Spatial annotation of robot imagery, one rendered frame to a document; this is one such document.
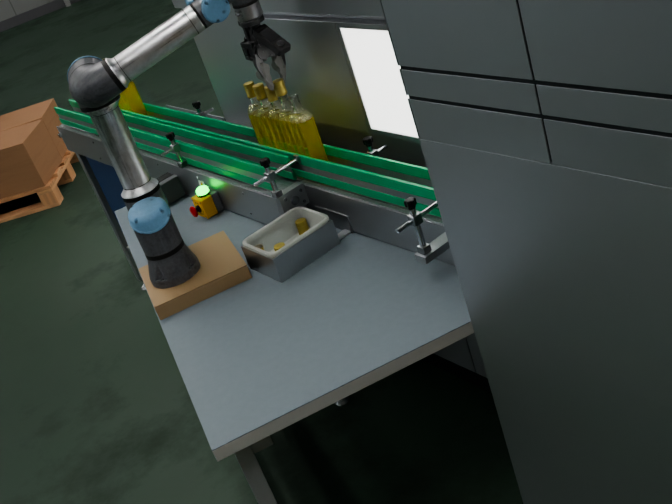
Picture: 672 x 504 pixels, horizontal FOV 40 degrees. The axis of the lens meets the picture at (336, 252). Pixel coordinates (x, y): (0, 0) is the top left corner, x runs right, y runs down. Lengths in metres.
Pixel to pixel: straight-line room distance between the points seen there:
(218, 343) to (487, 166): 0.96
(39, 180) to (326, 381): 4.12
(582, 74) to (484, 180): 0.38
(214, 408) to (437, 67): 0.96
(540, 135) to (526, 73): 0.12
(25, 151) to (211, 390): 3.88
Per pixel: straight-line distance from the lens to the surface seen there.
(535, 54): 1.57
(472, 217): 1.90
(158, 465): 3.41
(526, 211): 1.77
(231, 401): 2.19
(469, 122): 1.76
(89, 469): 3.58
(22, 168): 6.03
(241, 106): 3.35
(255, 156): 2.93
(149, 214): 2.61
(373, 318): 2.27
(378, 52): 2.49
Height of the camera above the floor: 1.99
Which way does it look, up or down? 28 degrees down
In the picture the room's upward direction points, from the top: 20 degrees counter-clockwise
